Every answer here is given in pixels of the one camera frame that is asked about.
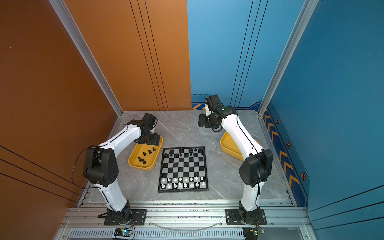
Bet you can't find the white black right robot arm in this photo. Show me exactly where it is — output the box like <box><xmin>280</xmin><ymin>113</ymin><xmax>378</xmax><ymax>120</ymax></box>
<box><xmin>198</xmin><ymin>104</ymin><xmax>273</xmax><ymax>226</ymax></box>

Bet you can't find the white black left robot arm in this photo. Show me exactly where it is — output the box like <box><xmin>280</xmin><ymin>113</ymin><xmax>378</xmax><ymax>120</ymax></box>
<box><xmin>84</xmin><ymin>113</ymin><xmax>161</xmax><ymax>225</ymax></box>

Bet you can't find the black white chess board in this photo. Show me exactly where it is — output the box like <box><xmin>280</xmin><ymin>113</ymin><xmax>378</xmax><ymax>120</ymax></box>
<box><xmin>158</xmin><ymin>147</ymin><xmax>209</xmax><ymax>193</ymax></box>

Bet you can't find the left green circuit board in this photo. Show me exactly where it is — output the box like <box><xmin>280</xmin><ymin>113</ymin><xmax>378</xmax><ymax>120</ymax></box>
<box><xmin>114</xmin><ymin>228</ymin><xmax>135</xmax><ymax>240</ymax></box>

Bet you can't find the green circuit board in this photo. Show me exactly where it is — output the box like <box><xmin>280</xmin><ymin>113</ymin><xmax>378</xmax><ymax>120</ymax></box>
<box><xmin>243</xmin><ymin>228</ymin><xmax>265</xmax><ymax>240</ymax></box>
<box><xmin>114</xmin><ymin>228</ymin><xmax>135</xmax><ymax>240</ymax></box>

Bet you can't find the right green circuit board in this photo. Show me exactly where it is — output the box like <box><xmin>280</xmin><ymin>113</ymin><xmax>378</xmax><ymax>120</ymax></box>
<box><xmin>243</xmin><ymin>228</ymin><xmax>265</xmax><ymax>240</ymax></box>

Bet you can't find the yellow left plastic tray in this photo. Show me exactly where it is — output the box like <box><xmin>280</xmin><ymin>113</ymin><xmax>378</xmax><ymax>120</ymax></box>
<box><xmin>128</xmin><ymin>137</ymin><xmax>163</xmax><ymax>171</ymax></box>

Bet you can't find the yellow plastic tray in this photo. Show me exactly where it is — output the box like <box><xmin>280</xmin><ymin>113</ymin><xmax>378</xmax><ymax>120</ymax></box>
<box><xmin>128</xmin><ymin>137</ymin><xmax>163</xmax><ymax>171</ymax></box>
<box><xmin>220</xmin><ymin>132</ymin><xmax>263</xmax><ymax>161</ymax></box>

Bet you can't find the yellow right plastic tray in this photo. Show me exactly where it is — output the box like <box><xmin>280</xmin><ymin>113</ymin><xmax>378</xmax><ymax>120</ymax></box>
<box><xmin>220</xmin><ymin>132</ymin><xmax>263</xmax><ymax>161</ymax></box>

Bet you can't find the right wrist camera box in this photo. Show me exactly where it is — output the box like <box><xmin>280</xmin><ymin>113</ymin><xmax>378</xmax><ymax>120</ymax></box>
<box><xmin>205</xmin><ymin>95</ymin><xmax>224</xmax><ymax>116</ymax></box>

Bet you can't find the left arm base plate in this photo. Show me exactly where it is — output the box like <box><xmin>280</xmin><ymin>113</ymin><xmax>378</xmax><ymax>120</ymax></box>
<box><xmin>104</xmin><ymin>209</ymin><xmax>147</xmax><ymax>226</ymax></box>

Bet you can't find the aluminium front rail frame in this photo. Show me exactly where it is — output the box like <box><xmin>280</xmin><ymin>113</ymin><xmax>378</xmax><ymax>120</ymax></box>
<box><xmin>56</xmin><ymin>200</ymin><xmax>316</xmax><ymax>240</ymax></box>

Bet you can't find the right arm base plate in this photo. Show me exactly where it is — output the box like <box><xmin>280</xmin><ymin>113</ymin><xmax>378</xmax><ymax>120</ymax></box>
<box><xmin>225</xmin><ymin>208</ymin><xmax>268</xmax><ymax>226</ymax></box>

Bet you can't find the aluminium corner post right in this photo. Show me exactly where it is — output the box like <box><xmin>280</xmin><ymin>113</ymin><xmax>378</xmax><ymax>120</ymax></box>
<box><xmin>258</xmin><ymin>0</ymin><xmax>319</xmax><ymax>117</ymax></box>

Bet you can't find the aluminium corner post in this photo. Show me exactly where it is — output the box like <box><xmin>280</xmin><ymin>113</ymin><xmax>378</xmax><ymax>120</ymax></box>
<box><xmin>48</xmin><ymin>0</ymin><xmax>124</xmax><ymax>117</ymax></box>
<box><xmin>258</xmin><ymin>0</ymin><xmax>319</xmax><ymax>117</ymax></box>

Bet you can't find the aluminium corner post left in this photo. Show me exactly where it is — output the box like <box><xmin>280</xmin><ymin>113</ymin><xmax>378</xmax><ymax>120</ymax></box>
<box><xmin>48</xmin><ymin>0</ymin><xmax>124</xmax><ymax>117</ymax></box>

